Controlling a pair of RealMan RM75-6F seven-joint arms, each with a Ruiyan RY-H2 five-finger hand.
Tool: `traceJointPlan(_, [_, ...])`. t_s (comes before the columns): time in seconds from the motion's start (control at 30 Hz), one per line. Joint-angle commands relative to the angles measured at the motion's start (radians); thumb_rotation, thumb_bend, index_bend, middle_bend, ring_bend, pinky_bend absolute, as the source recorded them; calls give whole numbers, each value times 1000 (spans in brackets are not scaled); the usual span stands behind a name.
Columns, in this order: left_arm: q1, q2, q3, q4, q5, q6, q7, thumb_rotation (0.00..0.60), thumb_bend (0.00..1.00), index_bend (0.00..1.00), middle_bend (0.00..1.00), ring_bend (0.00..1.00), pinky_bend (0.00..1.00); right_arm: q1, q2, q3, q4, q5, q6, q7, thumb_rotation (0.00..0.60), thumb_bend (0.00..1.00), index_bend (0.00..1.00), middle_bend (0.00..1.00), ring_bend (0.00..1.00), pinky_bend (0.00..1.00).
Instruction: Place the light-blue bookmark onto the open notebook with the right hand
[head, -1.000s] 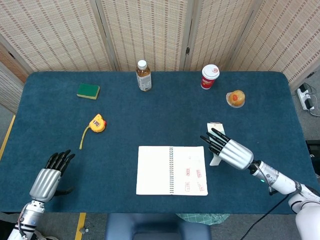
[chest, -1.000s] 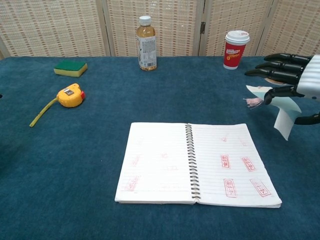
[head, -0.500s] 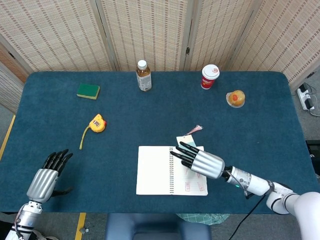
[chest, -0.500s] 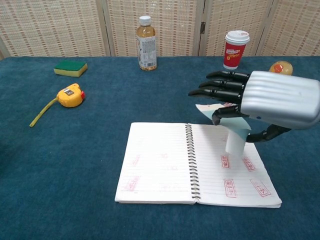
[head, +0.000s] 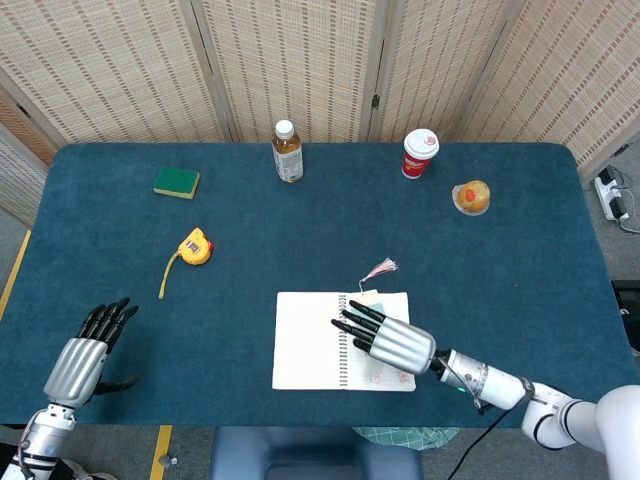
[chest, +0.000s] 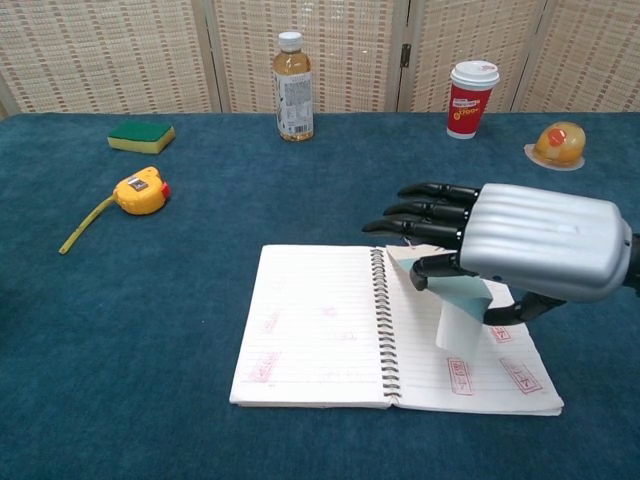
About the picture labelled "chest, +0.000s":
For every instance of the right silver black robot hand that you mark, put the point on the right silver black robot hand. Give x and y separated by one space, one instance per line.
540 240

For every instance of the teal white tasselled bookmark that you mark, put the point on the teal white tasselled bookmark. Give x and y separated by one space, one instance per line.
457 325

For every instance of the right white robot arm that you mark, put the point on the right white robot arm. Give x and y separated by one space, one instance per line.
634 260

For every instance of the open spiral lined notebook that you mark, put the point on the open spiral lined notebook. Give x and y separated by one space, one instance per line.
320 320

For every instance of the orange fruit jelly cup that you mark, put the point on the orange fruit jelly cup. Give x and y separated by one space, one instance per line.
559 145

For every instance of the red paper cup white lid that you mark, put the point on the red paper cup white lid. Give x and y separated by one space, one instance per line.
466 107

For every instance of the amber tea plastic bottle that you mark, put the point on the amber tea plastic bottle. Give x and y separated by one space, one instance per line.
293 95

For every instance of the yellow tape measure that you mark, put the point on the yellow tape measure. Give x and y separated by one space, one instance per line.
140 195

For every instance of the dark blue table cloth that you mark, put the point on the dark blue table cloth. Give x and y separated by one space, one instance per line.
150 350

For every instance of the green yellow scouring sponge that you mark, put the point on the green yellow scouring sponge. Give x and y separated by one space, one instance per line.
142 136

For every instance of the woven rattan folding screen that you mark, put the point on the woven rattan folding screen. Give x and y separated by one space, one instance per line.
125 55

